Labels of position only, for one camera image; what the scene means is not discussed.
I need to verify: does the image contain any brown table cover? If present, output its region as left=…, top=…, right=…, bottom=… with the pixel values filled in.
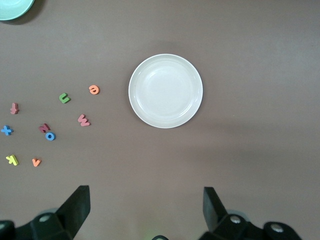
left=0, top=0, right=320, bottom=240

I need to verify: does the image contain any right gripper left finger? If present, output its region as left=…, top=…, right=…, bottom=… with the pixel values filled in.
left=0, top=185, right=91, bottom=240

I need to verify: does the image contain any yellow letter k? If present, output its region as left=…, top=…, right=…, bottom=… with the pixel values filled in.
left=5, top=154, right=20, bottom=166

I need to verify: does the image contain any orange letter e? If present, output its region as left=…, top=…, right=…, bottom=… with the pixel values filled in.
left=88, top=84, right=101, bottom=96

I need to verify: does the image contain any green letter n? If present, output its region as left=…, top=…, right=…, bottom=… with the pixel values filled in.
left=58, top=92, right=71, bottom=104

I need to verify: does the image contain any pale green plate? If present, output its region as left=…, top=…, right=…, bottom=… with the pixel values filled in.
left=0, top=0, right=36, bottom=22

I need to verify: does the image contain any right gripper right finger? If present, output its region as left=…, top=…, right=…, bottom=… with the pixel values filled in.
left=197, top=186, right=303, bottom=240

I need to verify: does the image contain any pink letter w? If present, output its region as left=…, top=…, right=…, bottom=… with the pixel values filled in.
left=77, top=114, right=91, bottom=127

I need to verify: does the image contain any beige plate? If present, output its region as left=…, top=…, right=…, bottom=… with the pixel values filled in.
left=128, top=53, right=204, bottom=129

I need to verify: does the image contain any blue plus sign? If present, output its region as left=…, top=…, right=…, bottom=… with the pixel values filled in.
left=0, top=125, right=14, bottom=136

